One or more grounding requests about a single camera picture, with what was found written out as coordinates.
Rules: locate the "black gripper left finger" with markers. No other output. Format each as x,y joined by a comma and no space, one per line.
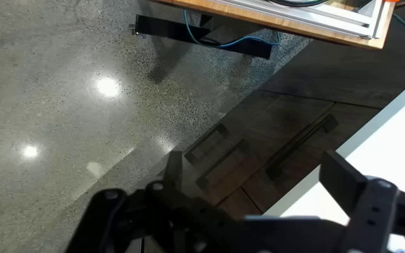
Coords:
119,212

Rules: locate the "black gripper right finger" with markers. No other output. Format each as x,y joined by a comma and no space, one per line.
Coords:
376,212

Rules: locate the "white table surface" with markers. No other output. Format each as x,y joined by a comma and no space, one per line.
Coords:
306,99

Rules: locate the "black table foot bar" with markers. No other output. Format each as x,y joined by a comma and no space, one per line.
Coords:
165,29

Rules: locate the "wooden table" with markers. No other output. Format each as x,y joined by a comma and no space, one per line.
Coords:
278,22

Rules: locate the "aluminium frame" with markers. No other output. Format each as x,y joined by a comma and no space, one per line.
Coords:
334,16

